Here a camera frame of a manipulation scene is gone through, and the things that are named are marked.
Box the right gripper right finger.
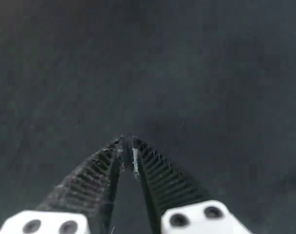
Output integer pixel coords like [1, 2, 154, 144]
[132, 135, 255, 234]

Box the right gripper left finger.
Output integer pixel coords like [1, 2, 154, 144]
[0, 135, 126, 234]

